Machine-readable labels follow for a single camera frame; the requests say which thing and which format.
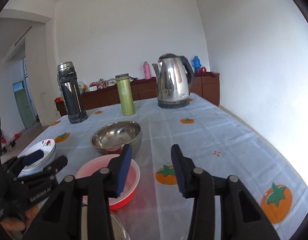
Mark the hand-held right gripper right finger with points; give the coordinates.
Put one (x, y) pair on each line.
(180, 172)

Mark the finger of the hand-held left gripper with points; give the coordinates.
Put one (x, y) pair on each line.
(53, 165)
(32, 158)

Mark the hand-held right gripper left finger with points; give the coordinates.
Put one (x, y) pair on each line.
(124, 172)

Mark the white plate with pink flowers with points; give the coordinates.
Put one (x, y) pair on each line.
(50, 156)

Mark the white plate with red flowers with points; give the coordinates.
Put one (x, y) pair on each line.
(46, 145)

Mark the red bowl with pink inside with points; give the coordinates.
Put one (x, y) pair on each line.
(92, 166)

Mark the stainless steel bowl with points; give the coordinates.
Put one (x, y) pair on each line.
(113, 132)

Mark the person's left hand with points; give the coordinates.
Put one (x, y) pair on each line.
(11, 225)

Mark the red bag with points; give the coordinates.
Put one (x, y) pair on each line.
(16, 136)

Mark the light blue persimmon tablecloth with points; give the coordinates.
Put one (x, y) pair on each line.
(194, 135)

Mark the green door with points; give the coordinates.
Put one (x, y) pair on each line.
(23, 107)

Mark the orange box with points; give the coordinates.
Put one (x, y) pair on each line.
(58, 100)

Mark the black thermos flask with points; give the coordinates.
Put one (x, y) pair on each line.
(71, 97)

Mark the green drinking bottle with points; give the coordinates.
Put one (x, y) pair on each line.
(126, 97)

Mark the brown wooden sideboard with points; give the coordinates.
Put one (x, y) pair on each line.
(144, 90)

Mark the window with grille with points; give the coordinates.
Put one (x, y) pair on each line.
(25, 68)

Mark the colourful cloth pile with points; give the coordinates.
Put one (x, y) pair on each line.
(102, 83)

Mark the stainless steel electric kettle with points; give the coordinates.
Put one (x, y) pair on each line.
(171, 80)

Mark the pink thermos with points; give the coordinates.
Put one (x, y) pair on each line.
(147, 71)

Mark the blue thermos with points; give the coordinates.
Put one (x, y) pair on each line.
(196, 65)

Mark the fluorescent tube light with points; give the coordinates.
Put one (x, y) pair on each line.
(22, 36)

